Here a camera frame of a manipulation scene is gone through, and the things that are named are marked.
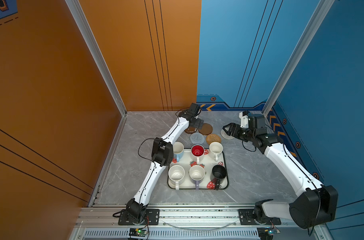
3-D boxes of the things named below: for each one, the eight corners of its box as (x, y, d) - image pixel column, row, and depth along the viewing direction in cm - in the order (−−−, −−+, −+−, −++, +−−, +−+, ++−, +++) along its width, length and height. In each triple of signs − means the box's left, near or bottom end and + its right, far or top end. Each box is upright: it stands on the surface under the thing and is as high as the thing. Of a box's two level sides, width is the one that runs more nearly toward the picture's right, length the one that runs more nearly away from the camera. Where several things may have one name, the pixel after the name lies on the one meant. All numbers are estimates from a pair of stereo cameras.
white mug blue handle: (173, 165, 92) (172, 158, 85) (174, 149, 99) (173, 141, 92) (183, 165, 92) (183, 158, 85) (184, 149, 99) (183, 141, 92)
